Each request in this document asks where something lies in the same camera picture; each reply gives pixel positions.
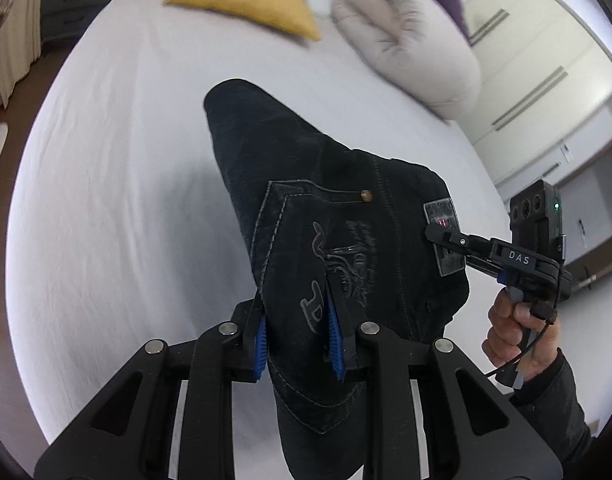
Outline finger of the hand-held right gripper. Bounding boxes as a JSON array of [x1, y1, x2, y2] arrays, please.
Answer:
[[425, 224, 494, 261], [463, 255, 504, 279]]

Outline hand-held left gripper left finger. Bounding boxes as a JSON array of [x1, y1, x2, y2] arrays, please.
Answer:
[[33, 292, 268, 480]]

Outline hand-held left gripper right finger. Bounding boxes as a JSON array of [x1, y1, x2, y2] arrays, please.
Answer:
[[325, 280, 563, 480]]

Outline black denim pants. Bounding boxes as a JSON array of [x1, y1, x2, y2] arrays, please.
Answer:
[[203, 78, 471, 480]]

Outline person's right forearm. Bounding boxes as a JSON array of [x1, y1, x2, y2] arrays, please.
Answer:
[[506, 350, 598, 466]]

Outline person's right hand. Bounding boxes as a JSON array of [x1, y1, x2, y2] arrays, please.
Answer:
[[482, 287, 562, 386]]

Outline white wardrobe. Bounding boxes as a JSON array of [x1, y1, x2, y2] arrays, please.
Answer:
[[456, 0, 612, 186]]

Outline beige pillow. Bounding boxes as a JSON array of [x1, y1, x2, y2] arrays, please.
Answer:
[[331, 0, 483, 121]]

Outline white bed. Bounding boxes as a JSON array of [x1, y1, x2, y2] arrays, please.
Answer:
[[6, 0, 509, 448]]

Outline yellow cushion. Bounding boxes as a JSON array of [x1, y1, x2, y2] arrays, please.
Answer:
[[163, 0, 323, 42]]

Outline grey dresser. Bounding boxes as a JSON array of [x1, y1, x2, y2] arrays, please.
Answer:
[[38, 0, 129, 53]]

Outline beige curtain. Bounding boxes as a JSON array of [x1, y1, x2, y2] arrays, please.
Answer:
[[0, 0, 61, 108]]

